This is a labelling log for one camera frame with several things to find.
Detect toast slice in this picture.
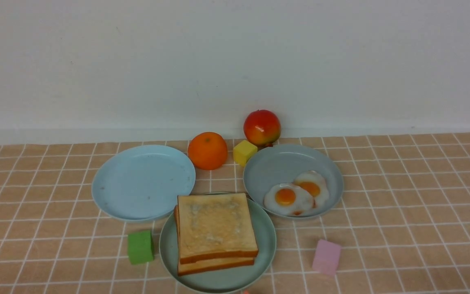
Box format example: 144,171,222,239
174,206,256,276
176,193,259,264

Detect yellow cube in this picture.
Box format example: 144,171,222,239
233,140,258,167

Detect orange fruit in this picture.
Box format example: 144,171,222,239
188,132,228,170

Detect red yellow apple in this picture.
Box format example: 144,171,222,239
243,109,282,148

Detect bottom fried egg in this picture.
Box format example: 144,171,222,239
263,183,315,216

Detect fried egg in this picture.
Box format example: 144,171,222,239
263,183,315,216
293,170,330,209

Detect right fried egg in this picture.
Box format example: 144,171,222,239
293,170,330,209

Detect light blue plate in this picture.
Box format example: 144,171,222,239
91,145,196,223

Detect green plate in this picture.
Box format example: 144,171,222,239
159,197,277,294

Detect green cube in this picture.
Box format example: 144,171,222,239
127,229,155,265

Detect pink cube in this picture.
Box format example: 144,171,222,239
312,239,342,276

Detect orange checkered tablecloth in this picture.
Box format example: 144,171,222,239
0,133,470,294

